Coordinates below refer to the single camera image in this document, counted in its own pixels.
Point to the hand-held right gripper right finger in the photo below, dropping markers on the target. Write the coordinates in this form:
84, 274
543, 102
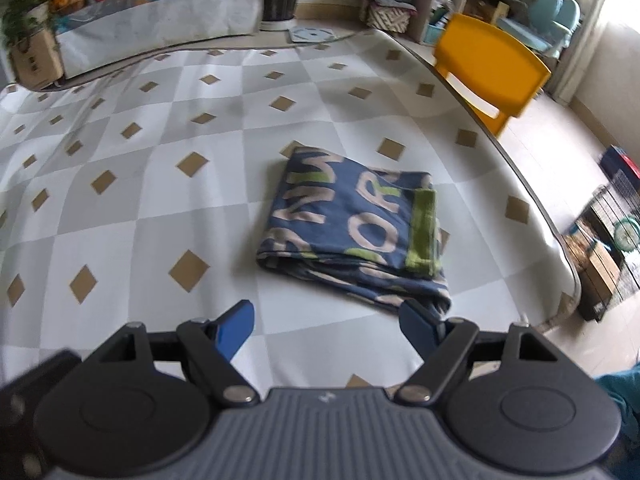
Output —
417, 332

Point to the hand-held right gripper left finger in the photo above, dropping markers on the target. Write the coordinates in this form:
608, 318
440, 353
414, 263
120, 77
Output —
235, 332

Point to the blue letter-print pants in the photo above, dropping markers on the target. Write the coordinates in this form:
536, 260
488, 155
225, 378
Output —
345, 220

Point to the person's teal clothing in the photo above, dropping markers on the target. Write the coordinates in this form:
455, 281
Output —
622, 410

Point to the blue and red box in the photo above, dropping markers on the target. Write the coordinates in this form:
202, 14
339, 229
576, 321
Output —
622, 165

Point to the yellow plastic chair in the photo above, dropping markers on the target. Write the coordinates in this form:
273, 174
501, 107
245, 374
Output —
492, 65

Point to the round pale blue disc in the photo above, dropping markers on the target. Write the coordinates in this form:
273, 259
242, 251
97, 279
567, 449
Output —
312, 35

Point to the cloth-covered side table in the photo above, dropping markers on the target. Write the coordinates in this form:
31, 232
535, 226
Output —
160, 20

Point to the brown cardboard box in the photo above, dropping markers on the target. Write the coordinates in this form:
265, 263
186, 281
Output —
37, 62

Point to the pale blue chair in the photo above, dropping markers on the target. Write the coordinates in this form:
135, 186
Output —
545, 22

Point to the green potted plant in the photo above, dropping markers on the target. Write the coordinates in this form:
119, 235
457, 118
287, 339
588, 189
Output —
20, 5

